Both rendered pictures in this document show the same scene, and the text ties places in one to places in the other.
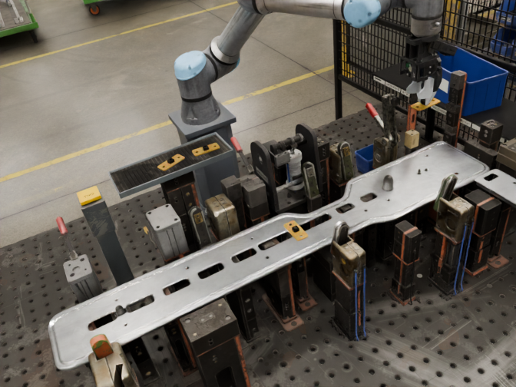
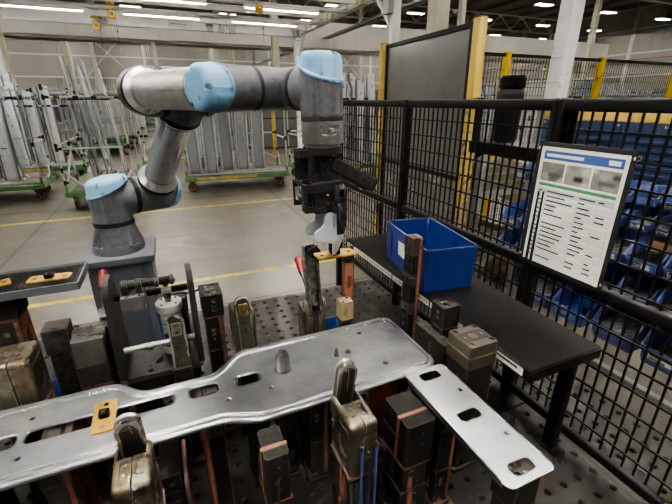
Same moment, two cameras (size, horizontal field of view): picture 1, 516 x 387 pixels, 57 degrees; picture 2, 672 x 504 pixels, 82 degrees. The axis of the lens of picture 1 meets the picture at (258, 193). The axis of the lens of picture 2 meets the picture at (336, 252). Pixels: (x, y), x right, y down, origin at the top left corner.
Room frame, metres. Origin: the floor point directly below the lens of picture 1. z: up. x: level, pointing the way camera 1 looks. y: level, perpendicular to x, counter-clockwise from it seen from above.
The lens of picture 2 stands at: (0.47, -0.51, 1.54)
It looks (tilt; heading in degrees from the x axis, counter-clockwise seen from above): 21 degrees down; 359
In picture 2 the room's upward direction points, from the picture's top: straight up
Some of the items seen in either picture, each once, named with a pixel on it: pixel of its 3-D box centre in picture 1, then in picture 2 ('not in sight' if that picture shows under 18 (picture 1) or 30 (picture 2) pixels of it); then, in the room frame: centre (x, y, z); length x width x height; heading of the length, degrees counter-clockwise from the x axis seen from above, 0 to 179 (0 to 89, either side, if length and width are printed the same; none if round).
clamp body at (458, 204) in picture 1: (449, 246); (351, 479); (1.01, -0.55, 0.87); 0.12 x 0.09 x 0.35; 23
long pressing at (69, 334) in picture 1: (291, 236); (92, 424); (1.02, -0.08, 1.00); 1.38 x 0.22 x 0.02; 113
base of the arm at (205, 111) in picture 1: (198, 104); (116, 234); (1.66, 0.17, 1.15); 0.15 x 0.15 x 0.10
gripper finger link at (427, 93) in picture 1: (425, 93); (327, 235); (1.19, -0.50, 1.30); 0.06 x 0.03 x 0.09; 113
